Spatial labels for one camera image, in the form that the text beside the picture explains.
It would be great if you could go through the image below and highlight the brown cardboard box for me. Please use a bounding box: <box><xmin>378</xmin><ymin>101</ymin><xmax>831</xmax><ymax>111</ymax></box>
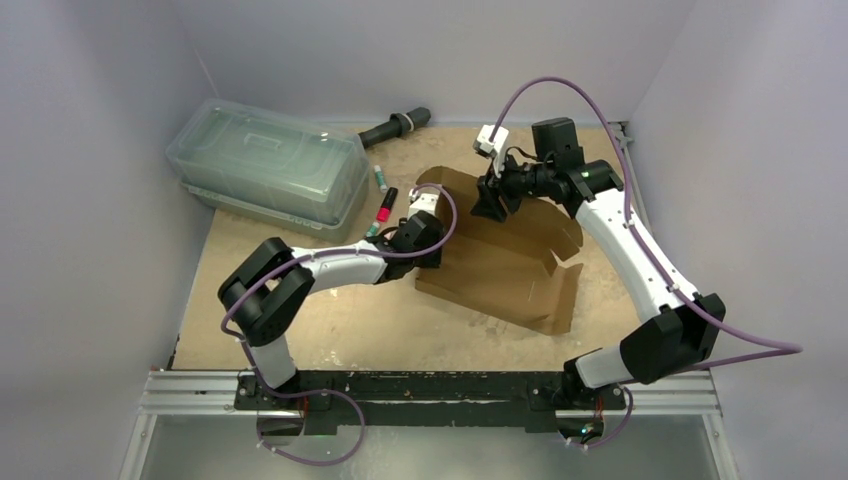
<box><xmin>415</xmin><ymin>166</ymin><xmax>584</xmax><ymax>336</ymax></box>

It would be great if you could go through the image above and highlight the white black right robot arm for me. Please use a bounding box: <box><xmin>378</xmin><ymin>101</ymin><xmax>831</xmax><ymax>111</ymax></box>
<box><xmin>471</xmin><ymin>117</ymin><xmax>726</xmax><ymax>407</ymax></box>

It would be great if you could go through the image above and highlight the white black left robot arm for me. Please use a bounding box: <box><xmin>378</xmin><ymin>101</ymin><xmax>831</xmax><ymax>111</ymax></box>
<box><xmin>217</xmin><ymin>211</ymin><xmax>452</xmax><ymax>409</ymax></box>

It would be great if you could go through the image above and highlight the clear plastic storage box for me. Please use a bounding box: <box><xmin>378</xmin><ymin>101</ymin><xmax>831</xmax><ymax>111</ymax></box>
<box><xmin>166</xmin><ymin>98</ymin><xmax>371</xmax><ymax>243</ymax></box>

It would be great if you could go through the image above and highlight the green white glue stick near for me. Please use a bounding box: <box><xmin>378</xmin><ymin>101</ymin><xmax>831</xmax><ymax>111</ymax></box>
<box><xmin>365</xmin><ymin>222</ymin><xmax>381</xmax><ymax>238</ymax></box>

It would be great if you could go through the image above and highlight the green white glue stick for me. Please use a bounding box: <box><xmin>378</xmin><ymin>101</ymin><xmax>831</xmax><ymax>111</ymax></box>
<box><xmin>365</xmin><ymin>222</ymin><xmax>381</xmax><ymax>238</ymax></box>
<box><xmin>373</xmin><ymin>165</ymin><xmax>389</xmax><ymax>193</ymax></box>

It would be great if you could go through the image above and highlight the green white glue stick far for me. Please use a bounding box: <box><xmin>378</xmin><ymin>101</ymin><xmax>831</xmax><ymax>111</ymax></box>
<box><xmin>373</xmin><ymin>165</ymin><xmax>389</xmax><ymax>193</ymax></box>

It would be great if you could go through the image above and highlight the dark grey corrugated pipe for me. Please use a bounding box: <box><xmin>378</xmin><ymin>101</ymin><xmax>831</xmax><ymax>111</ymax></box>
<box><xmin>358</xmin><ymin>107</ymin><xmax>431</xmax><ymax>149</ymax></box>

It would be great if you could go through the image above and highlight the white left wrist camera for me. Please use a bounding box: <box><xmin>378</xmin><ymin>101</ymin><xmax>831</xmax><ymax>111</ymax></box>
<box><xmin>407</xmin><ymin>189</ymin><xmax>441</xmax><ymax>218</ymax></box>

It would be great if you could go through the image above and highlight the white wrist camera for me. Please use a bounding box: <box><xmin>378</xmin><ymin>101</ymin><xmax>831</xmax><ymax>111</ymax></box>
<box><xmin>407</xmin><ymin>189</ymin><xmax>441</xmax><ymax>218</ymax></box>
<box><xmin>472</xmin><ymin>124</ymin><xmax>509</xmax><ymax>162</ymax></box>

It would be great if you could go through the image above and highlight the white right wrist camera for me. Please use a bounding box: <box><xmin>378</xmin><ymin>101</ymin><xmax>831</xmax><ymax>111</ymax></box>
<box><xmin>472</xmin><ymin>124</ymin><xmax>509</xmax><ymax>162</ymax></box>

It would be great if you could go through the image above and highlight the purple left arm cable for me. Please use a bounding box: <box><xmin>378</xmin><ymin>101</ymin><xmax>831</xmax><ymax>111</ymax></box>
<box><xmin>219</xmin><ymin>182</ymin><xmax>460</xmax><ymax>399</ymax></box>

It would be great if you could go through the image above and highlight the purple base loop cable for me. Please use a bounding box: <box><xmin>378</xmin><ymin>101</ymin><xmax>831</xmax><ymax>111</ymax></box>
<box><xmin>254</xmin><ymin>388</ymin><xmax>369</xmax><ymax>467</ymax></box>

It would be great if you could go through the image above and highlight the aluminium frame rail right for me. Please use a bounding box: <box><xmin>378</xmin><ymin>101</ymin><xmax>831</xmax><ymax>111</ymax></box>
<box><xmin>606</xmin><ymin>121</ymin><xmax>740</xmax><ymax>480</ymax></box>

